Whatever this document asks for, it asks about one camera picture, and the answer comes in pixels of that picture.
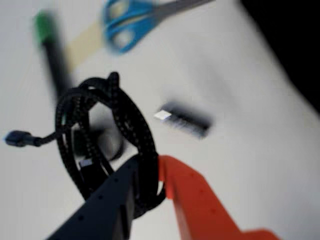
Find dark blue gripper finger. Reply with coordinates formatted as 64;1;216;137
46;154;140;240

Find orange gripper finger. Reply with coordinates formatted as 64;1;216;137
157;154;281;240

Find black braided cable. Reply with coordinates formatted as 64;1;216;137
3;71;167;221

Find black battery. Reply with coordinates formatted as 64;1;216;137
153;100;216;140

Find green and black marker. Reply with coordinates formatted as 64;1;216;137
32;9;76;101

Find blue-handled scissors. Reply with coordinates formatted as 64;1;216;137
102;0;217;55

